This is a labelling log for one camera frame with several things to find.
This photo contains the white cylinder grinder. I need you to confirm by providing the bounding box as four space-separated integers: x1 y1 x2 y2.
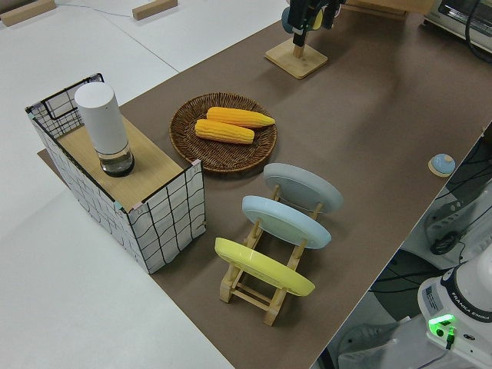
74 84 135 178

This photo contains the thin light blue cable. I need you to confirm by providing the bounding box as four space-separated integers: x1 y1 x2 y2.
56 3 131 18

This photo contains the round wicker basket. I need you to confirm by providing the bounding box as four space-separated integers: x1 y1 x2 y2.
169 91 278 173

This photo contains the brown table mat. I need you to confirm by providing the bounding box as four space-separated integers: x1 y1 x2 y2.
37 0 492 369

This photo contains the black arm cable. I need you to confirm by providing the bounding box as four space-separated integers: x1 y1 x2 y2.
464 0 492 65

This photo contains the white toaster oven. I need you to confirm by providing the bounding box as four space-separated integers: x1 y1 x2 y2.
422 0 492 53

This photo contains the wooden drawer cabinet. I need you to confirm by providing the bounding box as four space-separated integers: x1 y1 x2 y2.
341 0 437 17

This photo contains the wooden mug tree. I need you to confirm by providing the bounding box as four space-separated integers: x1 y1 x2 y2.
264 37 329 81

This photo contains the yellow corn cob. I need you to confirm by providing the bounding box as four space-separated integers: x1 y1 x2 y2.
194 118 256 145
206 107 277 129

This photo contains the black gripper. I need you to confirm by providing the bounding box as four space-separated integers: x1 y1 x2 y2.
288 0 345 47

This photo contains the yellow plate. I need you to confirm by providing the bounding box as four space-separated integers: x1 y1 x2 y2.
214 237 317 298

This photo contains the dark blue mug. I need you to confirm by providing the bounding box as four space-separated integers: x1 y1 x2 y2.
281 6 324 34

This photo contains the wire grid shelf wooden board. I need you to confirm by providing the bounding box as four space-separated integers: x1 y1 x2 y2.
25 71 208 274

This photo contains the wooden plate rack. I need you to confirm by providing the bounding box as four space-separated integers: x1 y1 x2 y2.
218 184 324 327

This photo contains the wooden block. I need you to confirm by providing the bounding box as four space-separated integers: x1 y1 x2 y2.
131 0 178 21
0 0 57 27

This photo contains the light blue plate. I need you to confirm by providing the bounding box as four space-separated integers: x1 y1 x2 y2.
241 194 332 250

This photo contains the blue service bell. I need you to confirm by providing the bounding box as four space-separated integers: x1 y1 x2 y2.
427 153 457 178

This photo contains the grey plate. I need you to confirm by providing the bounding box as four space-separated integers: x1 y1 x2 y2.
262 162 344 215

